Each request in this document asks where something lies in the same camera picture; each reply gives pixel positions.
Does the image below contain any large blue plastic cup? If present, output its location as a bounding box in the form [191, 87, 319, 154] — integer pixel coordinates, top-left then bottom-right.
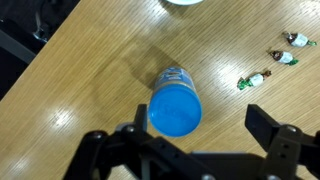
[165, 0, 205, 7]

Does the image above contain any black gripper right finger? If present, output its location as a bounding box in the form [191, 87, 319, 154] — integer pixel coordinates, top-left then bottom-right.
[244, 103, 305, 180]

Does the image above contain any wrapped candy green white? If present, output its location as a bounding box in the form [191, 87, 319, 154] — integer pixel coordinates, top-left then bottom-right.
[281, 30, 318, 48]
[266, 49, 300, 67]
[236, 69, 273, 92]

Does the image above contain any blue plastic jar lid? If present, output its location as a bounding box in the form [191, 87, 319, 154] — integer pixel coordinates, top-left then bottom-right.
[147, 82, 204, 139]

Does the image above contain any peanut butter jar blue label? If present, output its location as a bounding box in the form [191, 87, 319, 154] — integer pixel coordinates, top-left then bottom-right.
[152, 65, 195, 94]

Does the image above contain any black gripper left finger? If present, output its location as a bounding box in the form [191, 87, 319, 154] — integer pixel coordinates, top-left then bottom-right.
[114, 103, 150, 145]

